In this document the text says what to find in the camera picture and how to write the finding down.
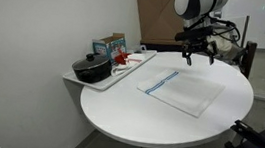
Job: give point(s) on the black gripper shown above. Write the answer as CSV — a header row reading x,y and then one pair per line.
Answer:
x,y
201,46

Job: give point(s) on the white towel with blue stripes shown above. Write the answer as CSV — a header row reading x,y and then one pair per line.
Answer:
x,y
184,93

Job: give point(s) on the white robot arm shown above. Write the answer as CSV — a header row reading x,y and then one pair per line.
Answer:
x,y
197,2

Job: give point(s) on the clear plastic bag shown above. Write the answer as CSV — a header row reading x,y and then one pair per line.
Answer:
x,y
229,48

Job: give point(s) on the large brown cardboard box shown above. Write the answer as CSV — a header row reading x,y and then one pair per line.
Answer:
x,y
156,13

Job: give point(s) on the white cloth with red stripe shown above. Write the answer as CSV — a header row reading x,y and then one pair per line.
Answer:
x,y
130,63

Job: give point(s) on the red plastic item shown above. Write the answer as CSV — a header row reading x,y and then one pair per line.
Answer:
x,y
121,58

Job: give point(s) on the blue printed carton box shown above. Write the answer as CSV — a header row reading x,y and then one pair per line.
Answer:
x,y
106,49

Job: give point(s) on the white rectangular tray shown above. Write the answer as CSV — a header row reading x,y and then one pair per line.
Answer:
x,y
104,82

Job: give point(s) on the black pot with lid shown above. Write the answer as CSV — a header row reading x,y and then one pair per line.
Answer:
x,y
92,69

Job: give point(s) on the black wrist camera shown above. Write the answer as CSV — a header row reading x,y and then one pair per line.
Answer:
x,y
194,33

